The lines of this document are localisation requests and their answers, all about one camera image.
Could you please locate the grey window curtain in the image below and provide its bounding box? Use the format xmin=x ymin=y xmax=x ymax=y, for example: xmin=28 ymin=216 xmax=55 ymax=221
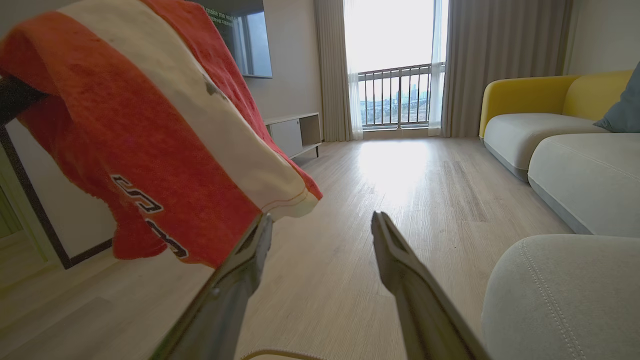
xmin=429 ymin=0 xmax=574 ymax=139

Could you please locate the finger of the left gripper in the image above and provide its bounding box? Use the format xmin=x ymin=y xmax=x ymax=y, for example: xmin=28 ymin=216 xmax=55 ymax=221
xmin=0 ymin=75 xmax=47 ymax=127

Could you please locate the white panel with black frame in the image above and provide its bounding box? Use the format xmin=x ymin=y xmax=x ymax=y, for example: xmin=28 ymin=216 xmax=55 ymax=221
xmin=0 ymin=117 xmax=119 ymax=271

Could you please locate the cream laundry basket brown rim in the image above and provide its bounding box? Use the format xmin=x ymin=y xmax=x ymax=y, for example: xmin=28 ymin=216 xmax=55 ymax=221
xmin=240 ymin=348 xmax=327 ymax=360

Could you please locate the beige window curtain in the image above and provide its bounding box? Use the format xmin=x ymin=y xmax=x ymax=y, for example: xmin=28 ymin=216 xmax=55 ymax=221
xmin=313 ymin=0 xmax=364 ymax=142

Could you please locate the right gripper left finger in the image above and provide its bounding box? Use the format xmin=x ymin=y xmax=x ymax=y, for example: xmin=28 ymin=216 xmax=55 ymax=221
xmin=150 ymin=212 xmax=274 ymax=360

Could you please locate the white low media cabinet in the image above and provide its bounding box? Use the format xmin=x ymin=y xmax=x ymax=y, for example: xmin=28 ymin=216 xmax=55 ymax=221
xmin=263 ymin=112 xmax=324 ymax=160

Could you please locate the yellow and grey sofa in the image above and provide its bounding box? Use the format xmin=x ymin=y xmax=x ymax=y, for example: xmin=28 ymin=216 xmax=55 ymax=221
xmin=478 ymin=69 xmax=640 ymax=239

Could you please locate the metal balcony railing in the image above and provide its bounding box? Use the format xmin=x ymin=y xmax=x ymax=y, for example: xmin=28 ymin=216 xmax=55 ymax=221
xmin=357 ymin=62 xmax=434 ymax=129

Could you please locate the red and white garment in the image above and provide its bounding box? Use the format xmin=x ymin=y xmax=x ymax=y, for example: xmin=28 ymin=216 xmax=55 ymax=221
xmin=0 ymin=0 xmax=324 ymax=269

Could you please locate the wall-mounted flat television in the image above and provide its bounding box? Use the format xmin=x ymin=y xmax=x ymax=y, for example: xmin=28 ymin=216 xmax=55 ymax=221
xmin=192 ymin=0 xmax=274 ymax=79

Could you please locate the blue-grey cushion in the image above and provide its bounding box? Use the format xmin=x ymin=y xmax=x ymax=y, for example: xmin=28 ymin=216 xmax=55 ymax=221
xmin=593 ymin=62 xmax=640 ymax=134

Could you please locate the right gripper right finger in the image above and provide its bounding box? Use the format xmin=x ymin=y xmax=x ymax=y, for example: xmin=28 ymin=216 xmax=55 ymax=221
xmin=371 ymin=211 xmax=493 ymax=360

